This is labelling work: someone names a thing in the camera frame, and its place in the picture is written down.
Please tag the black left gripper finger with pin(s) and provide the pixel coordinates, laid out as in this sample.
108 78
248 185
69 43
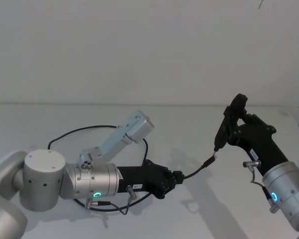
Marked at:
173 185
176 174

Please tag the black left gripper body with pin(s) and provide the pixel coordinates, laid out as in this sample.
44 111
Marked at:
144 178

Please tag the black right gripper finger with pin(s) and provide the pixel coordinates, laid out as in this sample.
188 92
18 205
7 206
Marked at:
241 104
231 124

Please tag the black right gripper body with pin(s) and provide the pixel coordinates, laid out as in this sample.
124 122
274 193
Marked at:
259 142

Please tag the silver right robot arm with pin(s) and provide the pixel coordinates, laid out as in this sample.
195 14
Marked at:
284 184

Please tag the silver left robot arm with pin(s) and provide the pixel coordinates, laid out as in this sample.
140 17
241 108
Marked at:
44 169

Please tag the white table cloth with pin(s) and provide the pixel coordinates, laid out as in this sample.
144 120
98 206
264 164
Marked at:
64 117

